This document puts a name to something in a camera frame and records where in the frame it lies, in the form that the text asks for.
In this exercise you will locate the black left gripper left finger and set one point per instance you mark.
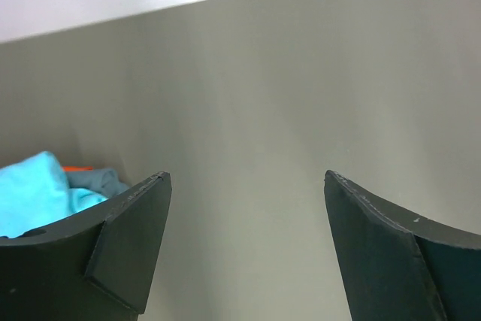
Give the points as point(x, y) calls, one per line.
point(96, 265)

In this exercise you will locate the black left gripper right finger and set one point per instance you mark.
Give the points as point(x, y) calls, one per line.
point(396, 264)

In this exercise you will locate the bright blue t shirt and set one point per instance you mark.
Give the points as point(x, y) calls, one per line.
point(35, 192)

